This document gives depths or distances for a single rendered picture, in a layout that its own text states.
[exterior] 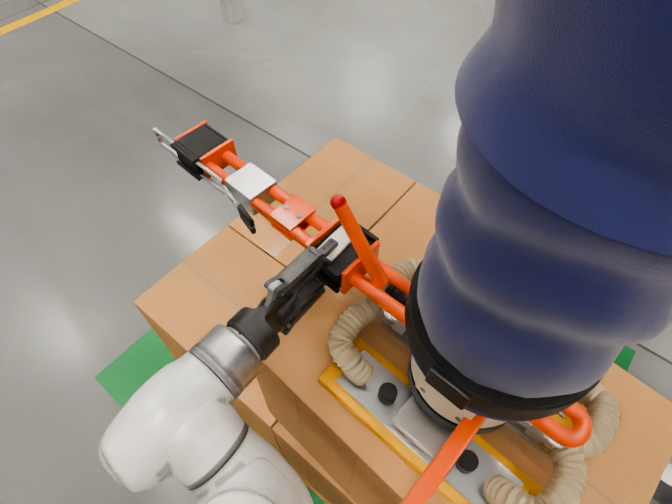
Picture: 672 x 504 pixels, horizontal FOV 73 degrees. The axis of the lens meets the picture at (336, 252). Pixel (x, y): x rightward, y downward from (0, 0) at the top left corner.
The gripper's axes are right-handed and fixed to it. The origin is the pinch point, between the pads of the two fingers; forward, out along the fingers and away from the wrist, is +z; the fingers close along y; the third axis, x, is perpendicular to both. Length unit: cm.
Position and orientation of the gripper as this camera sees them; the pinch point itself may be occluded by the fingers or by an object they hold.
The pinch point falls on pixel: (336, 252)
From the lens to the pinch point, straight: 72.1
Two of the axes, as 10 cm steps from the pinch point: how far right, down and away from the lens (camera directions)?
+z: 6.3, -6.3, 4.5
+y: 0.0, 5.8, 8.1
